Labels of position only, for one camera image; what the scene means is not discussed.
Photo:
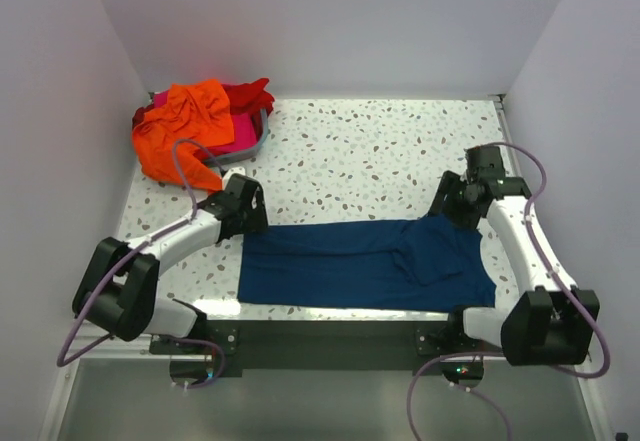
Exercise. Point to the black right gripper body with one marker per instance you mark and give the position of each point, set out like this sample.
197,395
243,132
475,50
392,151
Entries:
451,197

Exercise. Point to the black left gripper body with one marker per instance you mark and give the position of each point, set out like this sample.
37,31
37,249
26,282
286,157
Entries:
255,206

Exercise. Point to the blue t-shirt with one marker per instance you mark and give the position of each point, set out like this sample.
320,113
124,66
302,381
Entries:
425,264

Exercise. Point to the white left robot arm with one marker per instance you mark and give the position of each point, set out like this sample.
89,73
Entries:
118,291

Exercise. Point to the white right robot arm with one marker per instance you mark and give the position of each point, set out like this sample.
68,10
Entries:
554,320

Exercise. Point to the grey laundry basket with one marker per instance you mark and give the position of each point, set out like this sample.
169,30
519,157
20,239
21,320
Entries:
261,125

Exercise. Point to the orange t-shirt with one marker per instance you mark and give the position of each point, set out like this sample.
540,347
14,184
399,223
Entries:
198,112

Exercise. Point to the red t-shirt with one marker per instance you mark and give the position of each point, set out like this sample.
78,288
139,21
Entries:
247,98

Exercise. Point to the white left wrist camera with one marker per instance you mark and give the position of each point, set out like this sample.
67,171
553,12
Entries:
226,176

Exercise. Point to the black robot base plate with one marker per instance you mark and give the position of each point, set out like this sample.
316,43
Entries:
356,345

